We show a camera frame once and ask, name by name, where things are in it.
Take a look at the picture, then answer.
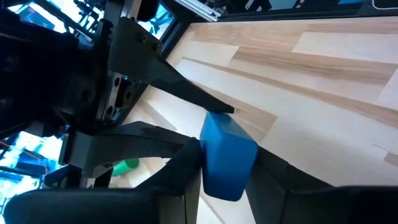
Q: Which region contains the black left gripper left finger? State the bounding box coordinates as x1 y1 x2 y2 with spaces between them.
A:
136 138 205 224

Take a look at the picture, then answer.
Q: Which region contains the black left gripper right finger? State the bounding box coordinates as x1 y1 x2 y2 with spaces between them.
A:
244 146 336 224

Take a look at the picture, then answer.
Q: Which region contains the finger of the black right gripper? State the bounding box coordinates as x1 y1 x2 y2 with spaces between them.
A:
60 121 191 179
108 17 235 114

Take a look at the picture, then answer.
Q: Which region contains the blue rectangular block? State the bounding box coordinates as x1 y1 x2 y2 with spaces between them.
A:
200 111 259 202

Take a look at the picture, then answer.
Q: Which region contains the green cylinder block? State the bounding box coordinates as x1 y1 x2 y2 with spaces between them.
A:
111 158 140 177

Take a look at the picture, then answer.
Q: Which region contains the silver aluminium extrusion bar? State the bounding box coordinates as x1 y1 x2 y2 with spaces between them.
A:
174 0 222 22

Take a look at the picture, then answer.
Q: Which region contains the black aluminium table frame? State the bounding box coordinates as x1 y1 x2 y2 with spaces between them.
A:
102 0 398 60

